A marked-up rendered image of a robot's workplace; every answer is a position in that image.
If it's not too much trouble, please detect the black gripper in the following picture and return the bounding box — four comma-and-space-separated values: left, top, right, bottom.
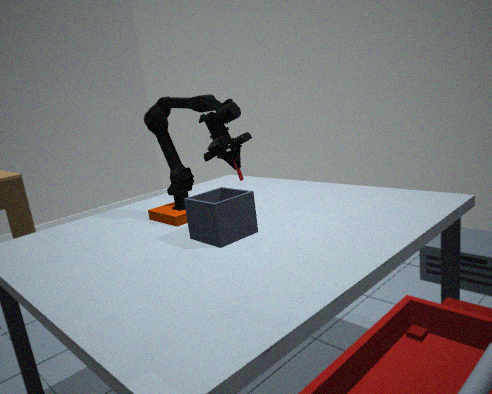
204, 125, 252, 170

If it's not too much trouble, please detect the dark red peg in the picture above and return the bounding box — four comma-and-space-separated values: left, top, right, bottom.
233, 159, 244, 181

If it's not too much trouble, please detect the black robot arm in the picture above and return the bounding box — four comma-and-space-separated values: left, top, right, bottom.
144, 94, 241, 211

